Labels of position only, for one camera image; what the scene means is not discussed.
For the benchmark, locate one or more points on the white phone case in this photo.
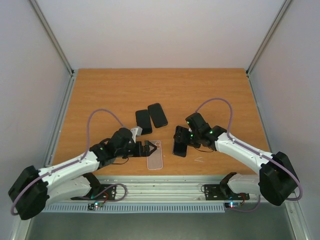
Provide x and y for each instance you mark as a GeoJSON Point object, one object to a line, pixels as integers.
{"type": "Point", "coordinates": [155, 161]}

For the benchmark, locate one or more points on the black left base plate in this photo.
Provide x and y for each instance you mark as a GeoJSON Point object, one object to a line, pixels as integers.
{"type": "Point", "coordinates": [106, 191]}

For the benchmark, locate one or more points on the right small circuit board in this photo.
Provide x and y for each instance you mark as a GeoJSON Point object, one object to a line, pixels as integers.
{"type": "Point", "coordinates": [232, 205]}

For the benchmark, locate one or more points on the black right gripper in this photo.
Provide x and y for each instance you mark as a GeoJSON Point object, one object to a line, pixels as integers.
{"type": "Point", "coordinates": [179, 136]}

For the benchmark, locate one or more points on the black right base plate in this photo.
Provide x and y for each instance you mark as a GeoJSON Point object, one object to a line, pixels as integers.
{"type": "Point", "coordinates": [213, 192]}

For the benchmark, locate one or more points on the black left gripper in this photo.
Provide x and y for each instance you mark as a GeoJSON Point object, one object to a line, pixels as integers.
{"type": "Point", "coordinates": [146, 152]}

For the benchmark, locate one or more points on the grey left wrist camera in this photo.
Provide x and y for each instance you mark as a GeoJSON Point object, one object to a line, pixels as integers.
{"type": "Point", "coordinates": [136, 132]}

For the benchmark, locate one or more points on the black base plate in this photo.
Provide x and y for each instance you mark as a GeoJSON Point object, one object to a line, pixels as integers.
{"type": "Point", "coordinates": [106, 191]}
{"type": "Point", "coordinates": [213, 192]}

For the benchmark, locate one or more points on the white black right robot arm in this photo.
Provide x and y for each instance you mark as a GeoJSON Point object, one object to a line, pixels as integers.
{"type": "Point", "coordinates": [275, 178]}

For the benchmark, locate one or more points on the dark smartphone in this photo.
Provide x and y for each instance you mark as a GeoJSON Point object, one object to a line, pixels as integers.
{"type": "Point", "coordinates": [143, 121]}
{"type": "Point", "coordinates": [181, 141]}

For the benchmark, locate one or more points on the aluminium frame rail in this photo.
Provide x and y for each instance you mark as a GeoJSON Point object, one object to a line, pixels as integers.
{"type": "Point", "coordinates": [71, 74]}
{"type": "Point", "coordinates": [266, 75]}

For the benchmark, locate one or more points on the black silicone phone case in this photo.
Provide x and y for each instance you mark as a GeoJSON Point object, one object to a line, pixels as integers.
{"type": "Point", "coordinates": [157, 115]}

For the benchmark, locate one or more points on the aluminium front rail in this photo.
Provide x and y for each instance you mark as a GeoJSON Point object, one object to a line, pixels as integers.
{"type": "Point", "coordinates": [138, 189]}

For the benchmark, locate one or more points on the small circuit board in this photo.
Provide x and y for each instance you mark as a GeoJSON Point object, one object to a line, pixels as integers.
{"type": "Point", "coordinates": [232, 205]}
{"type": "Point", "coordinates": [96, 205]}

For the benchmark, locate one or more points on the grey slotted cable duct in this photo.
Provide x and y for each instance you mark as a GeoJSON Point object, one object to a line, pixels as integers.
{"type": "Point", "coordinates": [135, 208]}

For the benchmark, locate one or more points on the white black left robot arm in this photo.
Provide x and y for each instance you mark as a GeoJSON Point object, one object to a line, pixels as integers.
{"type": "Point", "coordinates": [34, 189]}

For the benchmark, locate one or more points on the left small circuit board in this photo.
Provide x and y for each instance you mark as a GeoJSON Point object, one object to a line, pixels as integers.
{"type": "Point", "coordinates": [96, 205]}

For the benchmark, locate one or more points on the aluminium frame rail right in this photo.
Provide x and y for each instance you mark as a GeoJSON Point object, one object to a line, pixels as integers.
{"type": "Point", "coordinates": [266, 75]}

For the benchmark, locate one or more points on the aluminium frame rail left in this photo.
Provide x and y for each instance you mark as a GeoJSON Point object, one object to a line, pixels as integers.
{"type": "Point", "coordinates": [71, 74]}

